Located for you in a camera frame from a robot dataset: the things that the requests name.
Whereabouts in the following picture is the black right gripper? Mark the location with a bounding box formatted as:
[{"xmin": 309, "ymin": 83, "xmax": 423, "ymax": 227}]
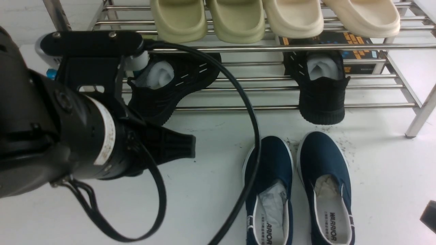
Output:
[{"xmin": 419, "ymin": 200, "xmax": 436, "ymax": 234}]

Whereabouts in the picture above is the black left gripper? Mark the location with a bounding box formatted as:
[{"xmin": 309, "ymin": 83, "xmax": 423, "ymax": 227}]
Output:
[{"xmin": 56, "ymin": 89, "xmax": 196, "ymax": 180}]

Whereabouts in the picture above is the navy canvas shoe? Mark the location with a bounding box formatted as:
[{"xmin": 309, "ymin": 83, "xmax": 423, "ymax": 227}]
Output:
[
  {"xmin": 296, "ymin": 131, "xmax": 355, "ymax": 245},
  {"xmin": 245, "ymin": 135, "xmax": 293, "ymax": 245}
]

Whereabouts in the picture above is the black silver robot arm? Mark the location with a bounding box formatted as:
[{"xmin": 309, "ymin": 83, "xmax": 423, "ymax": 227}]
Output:
[{"xmin": 1, "ymin": 28, "xmax": 276, "ymax": 243}]

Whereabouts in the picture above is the stainless steel shoe rack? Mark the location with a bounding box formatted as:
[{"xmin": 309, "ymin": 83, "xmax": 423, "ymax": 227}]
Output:
[{"xmin": 43, "ymin": 0, "xmax": 435, "ymax": 138}]

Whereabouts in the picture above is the left black knit sneaker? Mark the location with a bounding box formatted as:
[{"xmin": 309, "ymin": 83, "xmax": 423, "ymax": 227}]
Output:
[{"xmin": 128, "ymin": 54, "xmax": 220, "ymax": 125}]

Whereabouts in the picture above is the black knit sneaker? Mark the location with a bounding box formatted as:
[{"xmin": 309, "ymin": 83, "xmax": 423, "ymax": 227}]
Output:
[
  {"xmin": 128, "ymin": 54, "xmax": 220, "ymax": 125},
  {"xmin": 283, "ymin": 51, "xmax": 350, "ymax": 125}
]

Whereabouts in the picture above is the left green foam slipper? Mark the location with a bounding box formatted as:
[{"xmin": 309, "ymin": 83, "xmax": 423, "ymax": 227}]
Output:
[{"xmin": 150, "ymin": 0, "xmax": 208, "ymax": 44}]

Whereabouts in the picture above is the green foam slipper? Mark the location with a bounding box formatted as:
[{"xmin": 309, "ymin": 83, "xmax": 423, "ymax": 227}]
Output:
[
  {"xmin": 205, "ymin": 0, "xmax": 265, "ymax": 44},
  {"xmin": 150, "ymin": 0, "xmax": 208, "ymax": 44}
]

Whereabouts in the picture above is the blue yellow book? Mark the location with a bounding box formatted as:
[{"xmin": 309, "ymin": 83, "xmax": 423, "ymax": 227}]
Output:
[{"xmin": 46, "ymin": 68, "xmax": 58, "ymax": 80}]

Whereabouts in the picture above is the right green foam slipper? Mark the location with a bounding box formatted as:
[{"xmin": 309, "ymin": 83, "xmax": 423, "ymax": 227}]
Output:
[{"xmin": 205, "ymin": 0, "xmax": 265, "ymax": 44}]

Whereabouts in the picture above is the right black knit sneaker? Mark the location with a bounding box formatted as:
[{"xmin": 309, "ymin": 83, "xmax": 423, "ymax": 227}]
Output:
[{"xmin": 283, "ymin": 51, "xmax": 350, "ymax": 125}]

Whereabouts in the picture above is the left cream foam slipper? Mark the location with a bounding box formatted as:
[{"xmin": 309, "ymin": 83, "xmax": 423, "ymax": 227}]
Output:
[{"xmin": 263, "ymin": 0, "xmax": 324, "ymax": 39}]

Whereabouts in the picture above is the cream foam slipper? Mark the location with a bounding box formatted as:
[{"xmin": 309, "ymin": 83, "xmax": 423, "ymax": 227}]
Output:
[
  {"xmin": 263, "ymin": 0, "xmax": 324, "ymax": 39},
  {"xmin": 322, "ymin": 0, "xmax": 401, "ymax": 38}
]

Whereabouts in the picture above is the black orange book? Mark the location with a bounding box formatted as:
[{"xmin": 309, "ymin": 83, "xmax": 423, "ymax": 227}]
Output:
[{"xmin": 275, "ymin": 31, "xmax": 381, "ymax": 75}]

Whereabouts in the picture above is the right cream foam slipper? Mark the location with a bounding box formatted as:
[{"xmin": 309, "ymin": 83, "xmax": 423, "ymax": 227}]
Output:
[{"xmin": 322, "ymin": 0, "xmax": 401, "ymax": 38}]

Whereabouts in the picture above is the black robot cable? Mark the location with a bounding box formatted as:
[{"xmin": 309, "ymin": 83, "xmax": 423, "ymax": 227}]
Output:
[{"xmin": 63, "ymin": 40, "xmax": 262, "ymax": 245}]

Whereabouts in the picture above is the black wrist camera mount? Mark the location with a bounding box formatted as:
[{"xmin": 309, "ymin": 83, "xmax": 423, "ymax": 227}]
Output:
[{"xmin": 35, "ymin": 31, "xmax": 154, "ymax": 100}]

